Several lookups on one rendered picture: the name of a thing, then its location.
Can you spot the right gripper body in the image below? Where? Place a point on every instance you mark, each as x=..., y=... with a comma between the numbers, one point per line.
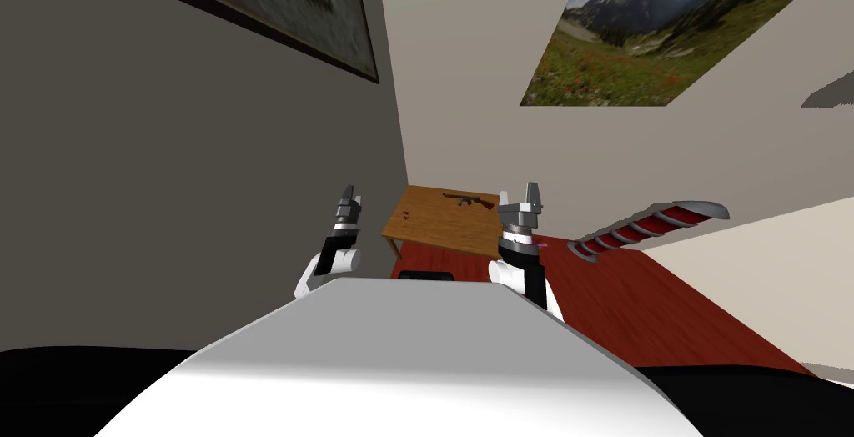
x=519, y=215

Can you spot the dark framed grey picture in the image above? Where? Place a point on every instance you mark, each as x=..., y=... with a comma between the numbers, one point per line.
x=267, y=3

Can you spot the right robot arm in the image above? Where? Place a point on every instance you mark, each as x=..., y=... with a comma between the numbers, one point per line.
x=527, y=270

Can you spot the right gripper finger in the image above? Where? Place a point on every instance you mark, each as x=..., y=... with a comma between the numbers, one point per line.
x=533, y=194
x=504, y=199

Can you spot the light wooden table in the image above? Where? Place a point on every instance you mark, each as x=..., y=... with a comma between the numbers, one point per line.
x=440, y=227

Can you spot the red wooden table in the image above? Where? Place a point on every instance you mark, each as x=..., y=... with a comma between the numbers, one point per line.
x=627, y=310

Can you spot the red silver striped sheath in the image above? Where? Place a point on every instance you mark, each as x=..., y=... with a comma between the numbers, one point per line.
x=644, y=225

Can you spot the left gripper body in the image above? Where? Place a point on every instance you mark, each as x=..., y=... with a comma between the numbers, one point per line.
x=347, y=213

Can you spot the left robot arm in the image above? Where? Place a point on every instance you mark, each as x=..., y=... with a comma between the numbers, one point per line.
x=331, y=255

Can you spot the mountain landscape picture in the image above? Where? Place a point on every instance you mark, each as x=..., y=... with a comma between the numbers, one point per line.
x=634, y=43

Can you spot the brown toy rifle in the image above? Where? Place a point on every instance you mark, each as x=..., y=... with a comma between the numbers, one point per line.
x=469, y=200

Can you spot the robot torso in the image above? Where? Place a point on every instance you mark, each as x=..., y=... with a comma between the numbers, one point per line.
x=400, y=357

